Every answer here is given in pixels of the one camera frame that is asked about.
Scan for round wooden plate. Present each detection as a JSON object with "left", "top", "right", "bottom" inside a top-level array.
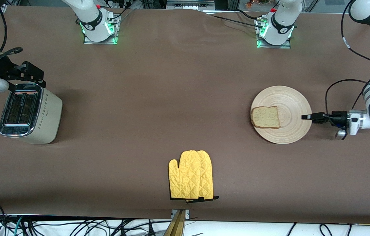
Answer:
[{"left": 250, "top": 86, "right": 313, "bottom": 145}]

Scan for bread slice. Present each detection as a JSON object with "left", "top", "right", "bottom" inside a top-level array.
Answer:
[{"left": 250, "top": 106, "right": 281, "bottom": 129}]

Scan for cream chrome two-slot toaster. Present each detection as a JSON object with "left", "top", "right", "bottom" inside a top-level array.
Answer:
[{"left": 0, "top": 83, "right": 63, "bottom": 145}]

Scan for yellow quilted oven mitt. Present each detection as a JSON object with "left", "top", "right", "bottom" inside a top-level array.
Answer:
[
  {"left": 197, "top": 150, "right": 220, "bottom": 203},
  {"left": 168, "top": 150, "right": 204, "bottom": 201}
]

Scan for orange patterned object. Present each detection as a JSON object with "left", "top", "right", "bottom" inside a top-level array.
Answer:
[{"left": 246, "top": 0, "right": 272, "bottom": 9}]

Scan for grey electronics box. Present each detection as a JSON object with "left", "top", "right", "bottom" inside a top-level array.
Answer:
[{"left": 166, "top": 0, "right": 216, "bottom": 10}]

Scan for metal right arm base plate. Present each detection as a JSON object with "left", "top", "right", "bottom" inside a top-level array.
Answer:
[{"left": 83, "top": 12, "right": 120, "bottom": 45}]

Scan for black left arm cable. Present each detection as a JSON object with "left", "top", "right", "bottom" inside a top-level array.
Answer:
[{"left": 325, "top": 0, "right": 370, "bottom": 114}]

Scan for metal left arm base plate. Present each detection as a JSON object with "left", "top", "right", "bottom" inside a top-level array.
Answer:
[{"left": 256, "top": 17, "right": 292, "bottom": 49}]

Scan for black right base cables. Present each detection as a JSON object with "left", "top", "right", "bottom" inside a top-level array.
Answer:
[{"left": 106, "top": 0, "right": 137, "bottom": 26}]

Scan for black cable on table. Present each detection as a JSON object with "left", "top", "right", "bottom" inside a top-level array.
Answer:
[
  {"left": 236, "top": 9, "right": 264, "bottom": 22},
  {"left": 209, "top": 14, "right": 259, "bottom": 27}
]

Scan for teal floor cable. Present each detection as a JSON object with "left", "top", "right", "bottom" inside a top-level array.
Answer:
[{"left": 13, "top": 216, "right": 24, "bottom": 236}]

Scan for tangled black floor cables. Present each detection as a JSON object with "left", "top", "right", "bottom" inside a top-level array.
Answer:
[{"left": 7, "top": 216, "right": 166, "bottom": 236}]

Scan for aluminium frame profile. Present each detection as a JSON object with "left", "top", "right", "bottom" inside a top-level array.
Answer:
[{"left": 163, "top": 209, "right": 191, "bottom": 236}]

